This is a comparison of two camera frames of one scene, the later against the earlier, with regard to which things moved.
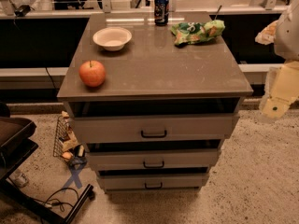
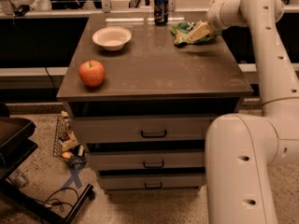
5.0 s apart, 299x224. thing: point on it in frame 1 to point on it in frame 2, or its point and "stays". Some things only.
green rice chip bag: x=195 y=33 stays
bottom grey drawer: x=152 y=182 stays
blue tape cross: x=75 y=170 stays
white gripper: x=288 y=36 to x=214 y=19
